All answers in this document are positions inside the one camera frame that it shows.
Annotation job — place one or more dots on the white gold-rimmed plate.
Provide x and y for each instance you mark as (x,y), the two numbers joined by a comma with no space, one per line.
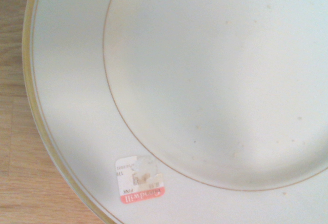
(205,80)

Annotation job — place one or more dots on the pink white price sticker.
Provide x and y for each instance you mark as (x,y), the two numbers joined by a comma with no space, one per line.
(138,183)

